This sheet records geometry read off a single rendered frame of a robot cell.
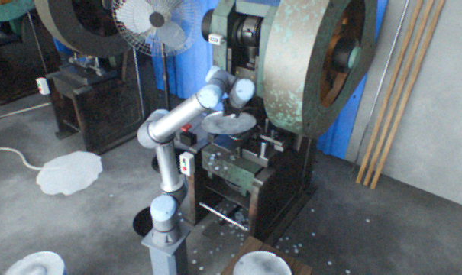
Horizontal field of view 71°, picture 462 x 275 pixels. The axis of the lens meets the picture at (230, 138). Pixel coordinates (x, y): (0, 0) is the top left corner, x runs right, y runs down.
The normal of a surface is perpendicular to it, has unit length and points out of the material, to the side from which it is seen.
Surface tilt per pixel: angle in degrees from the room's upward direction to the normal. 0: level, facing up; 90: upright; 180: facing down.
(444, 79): 90
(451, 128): 90
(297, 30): 64
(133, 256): 0
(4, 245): 0
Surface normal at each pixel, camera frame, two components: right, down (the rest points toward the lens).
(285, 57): -0.58, 0.27
